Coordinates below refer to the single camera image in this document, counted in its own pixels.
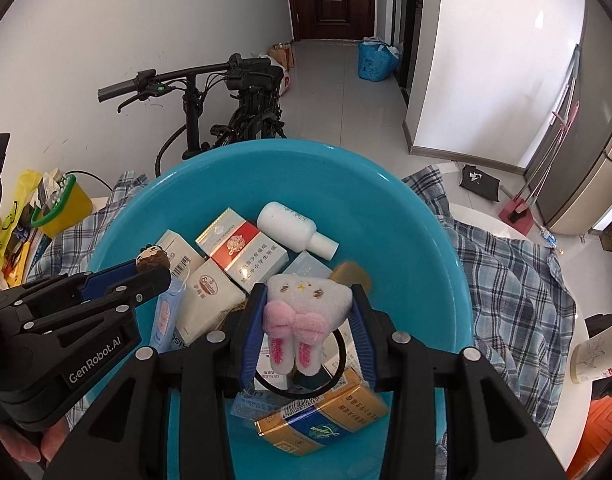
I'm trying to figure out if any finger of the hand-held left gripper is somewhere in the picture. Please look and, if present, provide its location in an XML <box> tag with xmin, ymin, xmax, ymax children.
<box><xmin>0</xmin><ymin>260</ymin><xmax>142</xmax><ymax>311</ymax></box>
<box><xmin>20</xmin><ymin>265</ymin><xmax>173</xmax><ymax>341</ymax></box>

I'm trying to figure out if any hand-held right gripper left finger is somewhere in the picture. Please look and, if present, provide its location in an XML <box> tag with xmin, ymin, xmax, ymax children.
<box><xmin>44</xmin><ymin>281</ymin><xmax>267</xmax><ymax>480</ymax></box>

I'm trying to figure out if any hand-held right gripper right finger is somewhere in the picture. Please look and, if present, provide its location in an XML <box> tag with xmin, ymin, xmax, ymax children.
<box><xmin>350</xmin><ymin>284</ymin><xmax>567</xmax><ymax>480</ymax></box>

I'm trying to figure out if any small brown-haired doll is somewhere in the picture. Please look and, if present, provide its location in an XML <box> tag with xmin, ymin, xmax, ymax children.
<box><xmin>136</xmin><ymin>244</ymin><xmax>173</xmax><ymax>273</ymax></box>

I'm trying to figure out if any white plush toy headband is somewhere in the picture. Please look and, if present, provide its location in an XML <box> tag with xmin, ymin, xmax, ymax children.
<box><xmin>253</xmin><ymin>274</ymin><xmax>357</xmax><ymax>397</ymax></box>

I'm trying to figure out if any blue plastic basin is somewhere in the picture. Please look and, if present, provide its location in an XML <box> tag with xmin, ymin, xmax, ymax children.
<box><xmin>86</xmin><ymin>139</ymin><xmax>474</xmax><ymax>480</ymax></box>

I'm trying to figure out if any person's left hand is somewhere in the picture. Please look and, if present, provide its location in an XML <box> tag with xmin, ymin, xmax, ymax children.
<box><xmin>0</xmin><ymin>417</ymin><xmax>71</xmax><ymax>463</ymax></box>

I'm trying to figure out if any pink and blue tube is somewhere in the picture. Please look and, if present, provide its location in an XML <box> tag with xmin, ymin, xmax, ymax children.
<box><xmin>150</xmin><ymin>276</ymin><xmax>187</xmax><ymax>352</ymax></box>

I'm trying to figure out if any white tissue packet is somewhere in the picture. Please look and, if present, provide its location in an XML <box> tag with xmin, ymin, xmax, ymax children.
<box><xmin>176</xmin><ymin>259</ymin><xmax>249</xmax><ymax>346</ymax></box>

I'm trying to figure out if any white barcode box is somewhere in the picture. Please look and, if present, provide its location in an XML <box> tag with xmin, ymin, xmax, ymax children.
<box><xmin>156</xmin><ymin>230</ymin><xmax>207</xmax><ymax>278</ymax></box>

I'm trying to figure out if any blue tissue packet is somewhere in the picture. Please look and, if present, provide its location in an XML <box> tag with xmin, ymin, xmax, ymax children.
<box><xmin>231</xmin><ymin>391</ymin><xmax>291</xmax><ymax>420</ymax></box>

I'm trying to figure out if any yellow container with green rim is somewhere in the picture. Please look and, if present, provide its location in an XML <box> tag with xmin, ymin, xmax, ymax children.
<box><xmin>30</xmin><ymin>172</ymin><xmax>94</xmax><ymax>240</ymax></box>

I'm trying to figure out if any light blue box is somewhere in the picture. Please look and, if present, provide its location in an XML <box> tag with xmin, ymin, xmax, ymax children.
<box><xmin>286</xmin><ymin>251</ymin><xmax>334</xmax><ymax>281</ymax></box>

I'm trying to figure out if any red and white box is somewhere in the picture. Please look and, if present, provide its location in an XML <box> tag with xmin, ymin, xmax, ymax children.
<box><xmin>195</xmin><ymin>207</ymin><xmax>289</xmax><ymax>293</ymax></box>

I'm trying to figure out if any gold and blue box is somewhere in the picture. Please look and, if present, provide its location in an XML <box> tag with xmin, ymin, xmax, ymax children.
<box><xmin>254</xmin><ymin>366</ymin><xmax>391</xmax><ymax>457</ymax></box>

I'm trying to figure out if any white green packet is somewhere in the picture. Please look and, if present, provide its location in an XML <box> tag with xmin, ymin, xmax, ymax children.
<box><xmin>33</xmin><ymin>170</ymin><xmax>69</xmax><ymax>211</ymax></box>

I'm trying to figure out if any white plastic bottle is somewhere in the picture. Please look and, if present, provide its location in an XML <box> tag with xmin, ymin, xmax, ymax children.
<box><xmin>257</xmin><ymin>201</ymin><xmax>339</xmax><ymax>261</ymax></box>

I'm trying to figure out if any yellow plastic bag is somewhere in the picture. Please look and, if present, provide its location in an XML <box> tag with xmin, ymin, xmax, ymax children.
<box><xmin>0</xmin><ymin>170</ymin><xmax>44</xmax><ymax>281</ymax></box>

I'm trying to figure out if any blue plaid cloth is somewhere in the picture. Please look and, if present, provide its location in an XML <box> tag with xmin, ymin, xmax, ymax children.
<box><xmin>28</xmin><ymin>164</ymin><xmax>577</xmax><ymax>480</ymax></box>

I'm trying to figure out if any black bag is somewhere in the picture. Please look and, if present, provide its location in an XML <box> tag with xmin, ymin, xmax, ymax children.
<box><xmin>458</xmin><ymin>164</ymin><xmax>502</xmax><ymax>202</ymax></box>

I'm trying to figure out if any red dustpan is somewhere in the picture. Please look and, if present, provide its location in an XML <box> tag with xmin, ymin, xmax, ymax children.
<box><xmin>497</xmin><ymin>195</ymin><xmax>536</xmax><ymax>225</ymax></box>

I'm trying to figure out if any black folding bicycle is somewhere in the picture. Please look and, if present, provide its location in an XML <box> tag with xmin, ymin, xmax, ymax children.
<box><xmin>98</xmin><ymin>52</ymin><xmax>289</xmax><ymax>178</ymax></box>

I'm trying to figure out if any clear water bottle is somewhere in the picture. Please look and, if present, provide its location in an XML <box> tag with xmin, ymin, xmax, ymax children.
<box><xmin>538</xmin><ymin>227</ymin><xmax>562</xmax><ymax>253</ymax></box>

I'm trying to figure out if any white paper cup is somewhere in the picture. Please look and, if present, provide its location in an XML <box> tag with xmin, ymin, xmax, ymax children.
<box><xmin>570</xmin><ymin>330</ymin><xmax>612</xmax><ymax>385</ymax></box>

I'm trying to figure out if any white plastic bag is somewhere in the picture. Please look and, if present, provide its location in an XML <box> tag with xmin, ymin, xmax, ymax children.
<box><xmin>258</xmin><ymin>54</ymin><xmax>291</xmax><ymax>97</ymax></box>

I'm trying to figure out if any orange stool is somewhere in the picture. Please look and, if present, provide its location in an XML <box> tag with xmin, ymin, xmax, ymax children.
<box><xmin>566</xmin><ymin>392</ymin><xmax>612</xmax><ymax>480</ymax></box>

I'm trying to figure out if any cardboard box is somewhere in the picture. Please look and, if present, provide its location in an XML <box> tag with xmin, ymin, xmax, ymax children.
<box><xmin>270</xmin><ymin>42</ymin><xmax>295</xmax><ymax>71</ymax></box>

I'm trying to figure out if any blue woven bag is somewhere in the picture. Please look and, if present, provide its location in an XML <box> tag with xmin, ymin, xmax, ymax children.
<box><xmin>357</xmin><ymin>36</ymin><xmax>401</xmax><ymax>82</ymax></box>

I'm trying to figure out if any grey refrigerator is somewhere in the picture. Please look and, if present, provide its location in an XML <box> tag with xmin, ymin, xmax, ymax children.
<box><xmin>523</xmin><ymin>0</ymin><xmax>612</xmax><ymax>236</ymax></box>

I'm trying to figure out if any black framed glass door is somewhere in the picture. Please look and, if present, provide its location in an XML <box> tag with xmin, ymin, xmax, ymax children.
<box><xmin>391</xmin><ymin>0</ymin><xmax>425</xmax><ymax>106</ymax></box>

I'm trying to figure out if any dark wooden door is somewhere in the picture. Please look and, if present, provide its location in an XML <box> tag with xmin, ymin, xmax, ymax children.
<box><xmin>286</xmin><ymin>0</ymin><xmax>377</xmax><ymax>42</ymax></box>

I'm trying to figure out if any black cable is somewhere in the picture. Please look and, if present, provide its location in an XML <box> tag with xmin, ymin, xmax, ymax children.
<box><xmin>73</xmin><ymin>171</ymin><xmax>111</xmax><ymax>193</ymax></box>

